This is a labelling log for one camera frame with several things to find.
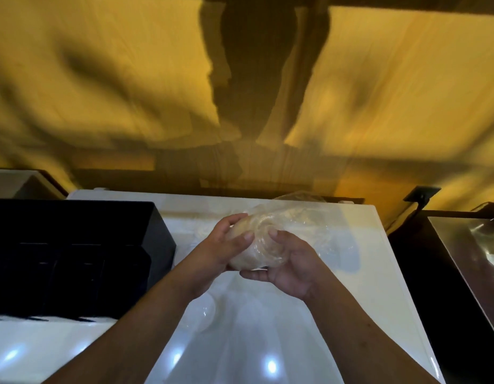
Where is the person's left forearm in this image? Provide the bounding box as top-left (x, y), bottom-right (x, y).
top-left (41, 265), bottom-right (209, 384)

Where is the grey box appliance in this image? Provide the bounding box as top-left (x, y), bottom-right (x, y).
top-left (0, 169), bottom-right (68, 200)

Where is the person's right hand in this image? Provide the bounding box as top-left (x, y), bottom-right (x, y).
top-left (240, 229), bottom-right (331, 302)

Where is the clear plastic lid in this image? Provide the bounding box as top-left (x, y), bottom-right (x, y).
top-left (179, 291), bottom-right (216, 333)

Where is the black box appliance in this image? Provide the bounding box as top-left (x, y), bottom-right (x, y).
top-left (0, 198), bottom-right (177, 322)

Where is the person's left hand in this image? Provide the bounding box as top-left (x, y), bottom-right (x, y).
top-left (178, 213), bottom-right (255, 300)

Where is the black wall bracket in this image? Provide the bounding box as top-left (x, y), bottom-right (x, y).
top-left (403, 186), bottom-right (442, 212)

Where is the clear plastic bag of cups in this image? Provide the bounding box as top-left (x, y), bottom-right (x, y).
top-left (225, 191), bottom-right (361, 274)

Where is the person's right forearm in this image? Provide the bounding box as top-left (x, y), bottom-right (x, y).
top-left (303, 272), bottom-right (441, 384)

